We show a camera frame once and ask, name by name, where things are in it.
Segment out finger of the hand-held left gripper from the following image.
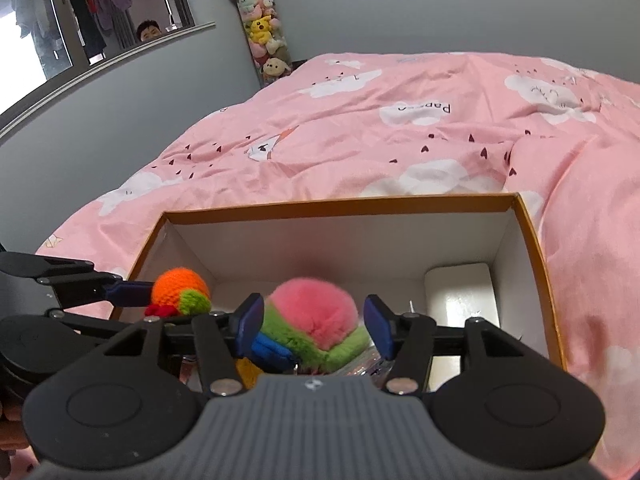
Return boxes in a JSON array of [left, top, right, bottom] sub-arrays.
[[47, 310, 151, 337], [0, 252, 156, 308]]

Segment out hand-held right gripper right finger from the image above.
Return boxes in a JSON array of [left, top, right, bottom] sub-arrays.
[[363, 293, 533, 396]]

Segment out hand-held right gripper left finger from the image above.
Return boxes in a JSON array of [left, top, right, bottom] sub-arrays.
[[97, 292, 265, 397]]

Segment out orange crocheted ball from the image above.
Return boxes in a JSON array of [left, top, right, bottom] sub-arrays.
[[145, 268, 212, 317]]

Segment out pink green plush ball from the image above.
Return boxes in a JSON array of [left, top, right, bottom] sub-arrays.
[[257, 276, 372, 373]]

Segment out orange cardboard box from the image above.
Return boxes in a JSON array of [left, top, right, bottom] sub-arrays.
[[110, 192, 568, 396]]

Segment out person's left hand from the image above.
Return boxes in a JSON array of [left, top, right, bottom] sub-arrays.
[[0, 400, 23, 456]]

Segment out blue fabric item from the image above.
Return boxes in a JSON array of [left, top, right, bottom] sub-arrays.
[[250, 332, 296, 373]]

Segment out yellow fabric item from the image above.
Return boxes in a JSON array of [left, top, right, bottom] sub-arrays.
[[235, 357, 263, 388]]

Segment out white glasses case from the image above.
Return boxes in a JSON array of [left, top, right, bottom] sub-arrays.
[[425, 262, 502, 333]]

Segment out pink printed blanket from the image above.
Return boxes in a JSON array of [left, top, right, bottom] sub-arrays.
[[0, 51, 640, 480]]

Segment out window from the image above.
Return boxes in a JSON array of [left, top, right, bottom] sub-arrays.
[[0, 0, 216, 136]]

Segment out hanging clothes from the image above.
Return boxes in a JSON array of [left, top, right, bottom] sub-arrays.
[[12, 0, 133, 66]]

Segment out clear tube of plush toys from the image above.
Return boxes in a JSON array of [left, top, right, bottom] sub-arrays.
[[223, 0, 293, 88]]

